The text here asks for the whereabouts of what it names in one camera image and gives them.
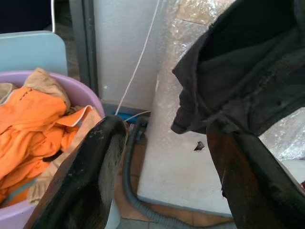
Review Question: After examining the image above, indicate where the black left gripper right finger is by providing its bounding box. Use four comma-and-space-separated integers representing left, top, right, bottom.
206, 120, 305, 229

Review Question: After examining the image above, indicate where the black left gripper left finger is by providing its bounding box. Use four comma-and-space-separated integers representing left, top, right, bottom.
24, 116, 127, 229

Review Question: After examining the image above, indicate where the black garment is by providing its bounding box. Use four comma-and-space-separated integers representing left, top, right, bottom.
170, 0, 305, 138

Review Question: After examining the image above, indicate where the orange garment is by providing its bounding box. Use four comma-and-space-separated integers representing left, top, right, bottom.
0, 86, 103, 205

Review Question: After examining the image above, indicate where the purple plastic laundry basin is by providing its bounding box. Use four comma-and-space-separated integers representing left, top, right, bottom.
0, 70, 106, 229

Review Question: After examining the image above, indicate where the beige garment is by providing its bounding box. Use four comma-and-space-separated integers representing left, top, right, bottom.
0, 67, 84, 115

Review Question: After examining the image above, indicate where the light blue chair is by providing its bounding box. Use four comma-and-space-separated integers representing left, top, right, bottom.
0, 30, 68, 76

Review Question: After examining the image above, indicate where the clear bubble wrap sheet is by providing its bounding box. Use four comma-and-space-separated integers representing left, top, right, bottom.
153, 0, 305, 162

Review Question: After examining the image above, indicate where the grey corrugated drain hose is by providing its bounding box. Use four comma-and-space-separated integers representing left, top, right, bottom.
122, 118, 198, 229

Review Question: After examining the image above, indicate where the white cord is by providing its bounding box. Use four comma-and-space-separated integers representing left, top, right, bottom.
114, 0, 161, 123

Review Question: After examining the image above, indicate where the dark grey door frame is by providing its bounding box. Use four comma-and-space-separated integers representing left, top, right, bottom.
68, 0, 100, 97

